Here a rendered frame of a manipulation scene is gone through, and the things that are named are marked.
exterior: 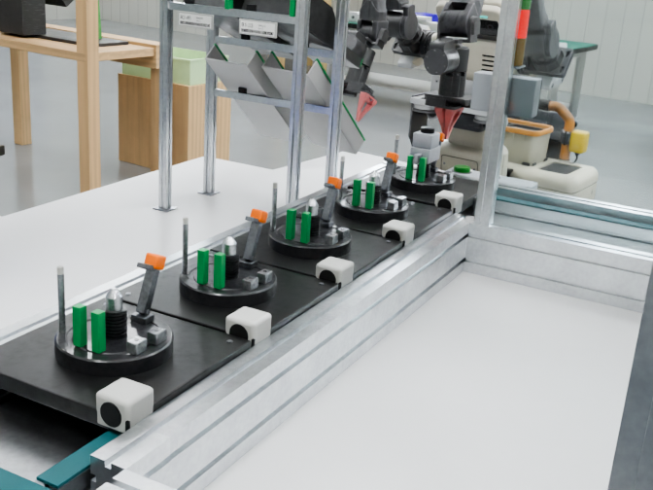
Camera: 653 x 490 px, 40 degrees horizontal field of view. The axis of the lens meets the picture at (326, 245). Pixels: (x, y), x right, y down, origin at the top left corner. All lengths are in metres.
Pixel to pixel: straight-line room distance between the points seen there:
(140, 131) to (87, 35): 1.07
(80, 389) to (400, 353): 0.55
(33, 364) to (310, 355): 0.35
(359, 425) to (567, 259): 0.66
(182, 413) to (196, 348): 0.14
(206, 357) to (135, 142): 4.79
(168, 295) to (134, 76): 4.55
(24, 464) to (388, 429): 0.46
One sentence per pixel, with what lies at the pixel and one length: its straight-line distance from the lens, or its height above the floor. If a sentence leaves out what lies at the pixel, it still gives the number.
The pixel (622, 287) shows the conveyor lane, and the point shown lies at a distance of 1.69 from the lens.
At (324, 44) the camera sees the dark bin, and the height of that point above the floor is 1.25.
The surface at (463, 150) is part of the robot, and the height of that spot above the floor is 0.89.
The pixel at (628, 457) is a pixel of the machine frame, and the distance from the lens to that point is 0.73.
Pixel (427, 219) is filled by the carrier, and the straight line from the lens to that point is 1.69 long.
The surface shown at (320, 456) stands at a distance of 1.12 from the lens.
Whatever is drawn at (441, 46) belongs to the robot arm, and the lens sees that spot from 1.92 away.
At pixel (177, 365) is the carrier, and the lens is 1.08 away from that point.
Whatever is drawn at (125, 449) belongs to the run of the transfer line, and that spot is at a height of 0.96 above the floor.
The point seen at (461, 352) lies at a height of 0.86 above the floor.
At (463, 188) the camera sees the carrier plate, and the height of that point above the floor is 0.97.
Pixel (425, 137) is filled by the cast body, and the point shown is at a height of 1.08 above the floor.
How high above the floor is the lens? 1.46
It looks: 19 degrees down
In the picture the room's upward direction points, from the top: 4 degrees clockwise
